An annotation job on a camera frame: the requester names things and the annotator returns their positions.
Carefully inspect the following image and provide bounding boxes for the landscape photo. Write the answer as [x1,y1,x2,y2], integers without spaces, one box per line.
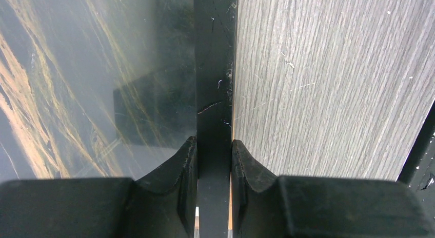
[1,0,196,181]

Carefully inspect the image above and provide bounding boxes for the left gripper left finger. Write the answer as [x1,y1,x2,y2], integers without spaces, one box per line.
[1,136,197,237]

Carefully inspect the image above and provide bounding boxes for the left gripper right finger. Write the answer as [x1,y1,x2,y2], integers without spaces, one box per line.
[231,140,432,237]

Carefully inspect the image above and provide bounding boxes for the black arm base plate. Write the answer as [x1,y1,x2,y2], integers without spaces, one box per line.
[398,105,434,222]

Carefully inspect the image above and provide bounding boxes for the black wooden picture frame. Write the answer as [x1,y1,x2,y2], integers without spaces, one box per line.
[193,0,237,237]

